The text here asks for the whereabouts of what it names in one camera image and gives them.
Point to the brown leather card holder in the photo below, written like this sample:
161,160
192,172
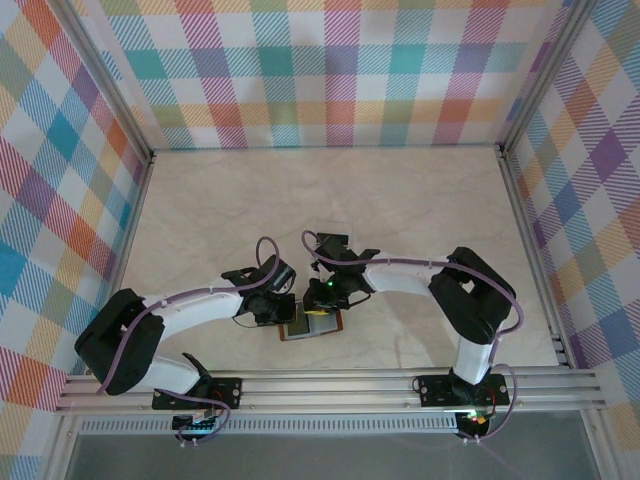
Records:
327,327

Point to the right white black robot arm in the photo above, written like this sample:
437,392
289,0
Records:
400,280

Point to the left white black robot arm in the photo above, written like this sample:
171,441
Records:
205,307

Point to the dark green card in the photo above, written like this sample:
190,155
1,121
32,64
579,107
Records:
298,328

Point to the left controller board green light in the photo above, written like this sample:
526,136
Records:
197,424

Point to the controller board green light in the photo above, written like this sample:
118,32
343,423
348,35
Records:
197,424
475,422

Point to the right controller board green light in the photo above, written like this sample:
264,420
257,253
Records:
475,422

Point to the long aluminium mounting rail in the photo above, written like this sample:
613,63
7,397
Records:
325,390

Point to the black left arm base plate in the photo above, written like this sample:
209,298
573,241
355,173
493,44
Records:
225,392

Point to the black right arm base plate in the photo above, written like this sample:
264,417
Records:
435,390

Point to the aluminium side rail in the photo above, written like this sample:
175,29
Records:
135,250
530,250

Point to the aluminium lower frame leg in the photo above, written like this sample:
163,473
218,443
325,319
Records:
597,445
62,450

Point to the aluminium corner post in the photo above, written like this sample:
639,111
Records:
550,75
105,85

